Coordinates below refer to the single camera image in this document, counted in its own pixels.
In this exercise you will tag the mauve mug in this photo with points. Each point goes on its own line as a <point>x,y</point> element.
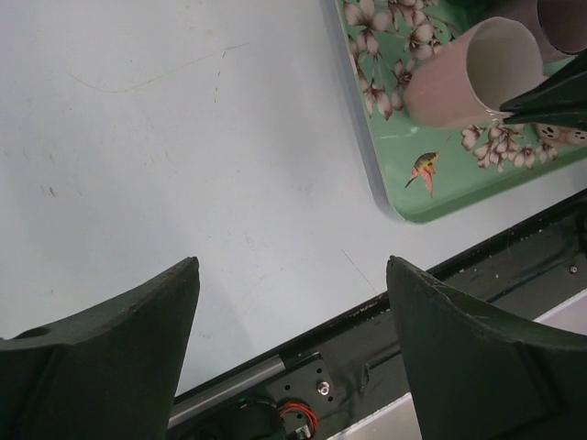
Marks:
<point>558,26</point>

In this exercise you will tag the light pink mug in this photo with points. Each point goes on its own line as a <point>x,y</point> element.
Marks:
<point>472,76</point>

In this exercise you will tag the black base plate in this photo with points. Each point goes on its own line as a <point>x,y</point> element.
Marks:
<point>345,379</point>

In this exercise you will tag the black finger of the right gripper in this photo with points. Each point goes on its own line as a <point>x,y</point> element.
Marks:
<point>559,101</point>

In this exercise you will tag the green floral tray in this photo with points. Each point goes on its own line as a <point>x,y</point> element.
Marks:
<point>426,172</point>

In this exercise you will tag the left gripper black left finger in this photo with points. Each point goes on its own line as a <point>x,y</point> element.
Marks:
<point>108,372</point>

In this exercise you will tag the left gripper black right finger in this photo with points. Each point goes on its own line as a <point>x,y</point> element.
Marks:
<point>478,372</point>

